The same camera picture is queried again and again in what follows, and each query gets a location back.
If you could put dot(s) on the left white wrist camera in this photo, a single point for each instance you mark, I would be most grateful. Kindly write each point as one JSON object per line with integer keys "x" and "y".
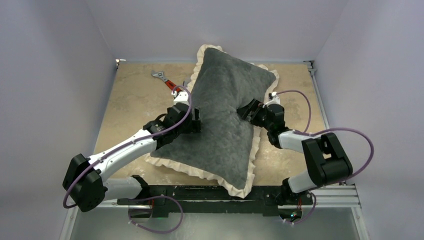
{"x": 181, "y": 97}

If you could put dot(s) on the grey pillow with cream ruffle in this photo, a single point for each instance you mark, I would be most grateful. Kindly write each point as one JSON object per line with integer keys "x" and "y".
{"x": 226, "y": 148}

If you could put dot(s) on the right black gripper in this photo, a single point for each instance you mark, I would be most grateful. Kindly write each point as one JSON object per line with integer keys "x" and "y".
{"x": 248, "y": 111}

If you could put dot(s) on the red handled adjustable wrench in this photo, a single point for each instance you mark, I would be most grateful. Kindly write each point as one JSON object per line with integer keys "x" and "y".
{"x": 161, "y": 75}

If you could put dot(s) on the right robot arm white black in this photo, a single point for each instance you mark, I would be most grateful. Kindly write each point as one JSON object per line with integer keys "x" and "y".
{"x": 325, "y": 159}

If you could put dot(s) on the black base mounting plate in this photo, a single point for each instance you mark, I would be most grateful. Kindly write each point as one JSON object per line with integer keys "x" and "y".
{"x": 267, "y": 200}

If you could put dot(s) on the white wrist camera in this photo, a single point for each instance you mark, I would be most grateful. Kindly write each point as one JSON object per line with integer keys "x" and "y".
{"x": 181, "y": 97}
{"x": 273, "y": 98}

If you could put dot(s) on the aluminium frame rail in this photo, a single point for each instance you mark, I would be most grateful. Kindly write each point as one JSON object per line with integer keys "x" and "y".
{"x": 334, "y": 196}

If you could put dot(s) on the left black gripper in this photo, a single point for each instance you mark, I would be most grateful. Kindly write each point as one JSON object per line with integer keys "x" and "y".
{"x": 194, "y": 126}

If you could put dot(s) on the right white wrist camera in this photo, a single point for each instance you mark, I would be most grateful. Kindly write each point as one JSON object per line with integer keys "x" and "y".
{"x": 273, "y": 98}

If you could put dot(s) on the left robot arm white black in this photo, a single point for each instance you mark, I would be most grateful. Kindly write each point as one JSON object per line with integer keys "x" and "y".
{"x": 88, "y": 180}

